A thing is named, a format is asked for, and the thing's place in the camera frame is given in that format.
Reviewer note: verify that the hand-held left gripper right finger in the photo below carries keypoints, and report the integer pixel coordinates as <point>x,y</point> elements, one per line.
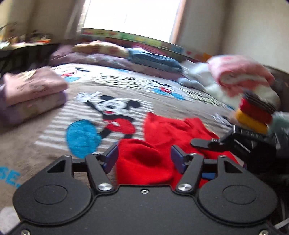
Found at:
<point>178,158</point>

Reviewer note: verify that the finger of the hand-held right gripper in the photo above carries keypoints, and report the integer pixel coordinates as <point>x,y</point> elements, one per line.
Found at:
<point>207,144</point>

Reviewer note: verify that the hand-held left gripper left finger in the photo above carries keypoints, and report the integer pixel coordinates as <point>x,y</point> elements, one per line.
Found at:
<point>110,158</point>

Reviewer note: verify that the red knit sweater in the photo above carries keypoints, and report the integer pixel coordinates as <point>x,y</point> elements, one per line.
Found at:
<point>140,162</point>

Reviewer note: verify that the yellow folded sweater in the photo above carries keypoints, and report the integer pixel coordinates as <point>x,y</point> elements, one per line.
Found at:
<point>250,122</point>

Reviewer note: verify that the red folded sweater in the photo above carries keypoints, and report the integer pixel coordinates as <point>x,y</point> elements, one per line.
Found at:
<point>255,111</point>

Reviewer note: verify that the black striped folded sweater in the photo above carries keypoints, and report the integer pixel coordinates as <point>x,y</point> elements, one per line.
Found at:
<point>259,101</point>

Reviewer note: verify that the cartoon mouse printed blanket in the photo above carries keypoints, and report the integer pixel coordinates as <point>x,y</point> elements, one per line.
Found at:
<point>56,126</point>

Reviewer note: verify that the light blue plush toy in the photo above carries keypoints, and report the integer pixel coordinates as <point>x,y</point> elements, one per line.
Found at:
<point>189,81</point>

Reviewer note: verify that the dark wooden headboard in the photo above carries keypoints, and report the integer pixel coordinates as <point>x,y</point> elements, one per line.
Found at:
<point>282,85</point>

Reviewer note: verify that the white quilt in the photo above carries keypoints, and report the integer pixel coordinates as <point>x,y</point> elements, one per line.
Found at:
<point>203,72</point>

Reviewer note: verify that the pink quilt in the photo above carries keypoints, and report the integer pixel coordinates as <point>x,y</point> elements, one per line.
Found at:
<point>237,67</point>

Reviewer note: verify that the purple folded garment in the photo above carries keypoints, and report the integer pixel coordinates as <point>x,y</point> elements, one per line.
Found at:
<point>29,110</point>

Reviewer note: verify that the blue pillow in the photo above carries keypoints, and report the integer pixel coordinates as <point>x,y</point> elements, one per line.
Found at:
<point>153,59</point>

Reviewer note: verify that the pink folded garment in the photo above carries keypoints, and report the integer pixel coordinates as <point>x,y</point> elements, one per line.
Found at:
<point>33,85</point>

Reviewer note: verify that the yellow printed pillow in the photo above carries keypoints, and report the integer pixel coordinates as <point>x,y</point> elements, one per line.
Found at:
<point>99,47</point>

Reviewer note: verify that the maroon pillow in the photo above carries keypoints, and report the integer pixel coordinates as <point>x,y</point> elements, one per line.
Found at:
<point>144,47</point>

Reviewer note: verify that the colourful foam mat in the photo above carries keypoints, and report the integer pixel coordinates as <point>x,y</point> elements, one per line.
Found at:
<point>135,38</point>

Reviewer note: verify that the beige curtain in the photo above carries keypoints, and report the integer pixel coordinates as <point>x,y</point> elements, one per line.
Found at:
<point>179,22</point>

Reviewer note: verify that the black desk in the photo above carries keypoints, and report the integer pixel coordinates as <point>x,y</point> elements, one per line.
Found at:
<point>22,54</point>

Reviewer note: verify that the cluttered bedside table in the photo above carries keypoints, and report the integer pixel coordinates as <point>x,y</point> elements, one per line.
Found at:
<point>33,37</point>

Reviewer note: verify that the window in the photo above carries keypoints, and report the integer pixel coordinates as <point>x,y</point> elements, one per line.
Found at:
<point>131,15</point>

